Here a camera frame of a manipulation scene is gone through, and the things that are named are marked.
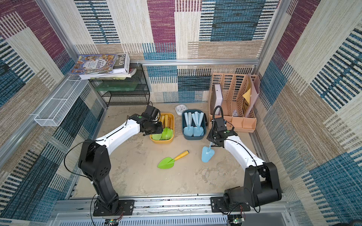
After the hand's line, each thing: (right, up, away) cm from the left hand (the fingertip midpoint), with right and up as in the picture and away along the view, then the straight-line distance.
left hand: (160, 129), depth 91 cm
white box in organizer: (+39, +20, +6) cm, 44 cm away
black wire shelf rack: (-19, +25, +5) cm, 32 cm away
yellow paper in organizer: (+54, +21, -2) cm, 58 cm away
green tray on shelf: (-29, +28, +4) cm, 41 cm away
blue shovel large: (+24, -1, +9) cm, 26 cm away
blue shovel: (+28, -14, -7) cm, 32 cm away
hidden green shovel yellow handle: (+5, -21, -2) cm, 21 cm away
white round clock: (+12, +15, +24) cm, 31 cm away
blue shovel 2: (+18, -2, +8) cm, 20 cm away
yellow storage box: (+2, -9, +6) cm, 11 cm away
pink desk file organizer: (+55, +24, +25) cm, 65 cm away
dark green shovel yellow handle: (+3, -3, +6) cm, 7 cm away
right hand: (+32, -4, -2) cm, 32 cm away
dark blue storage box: (+22, +4, +14) cm, 27 cm away
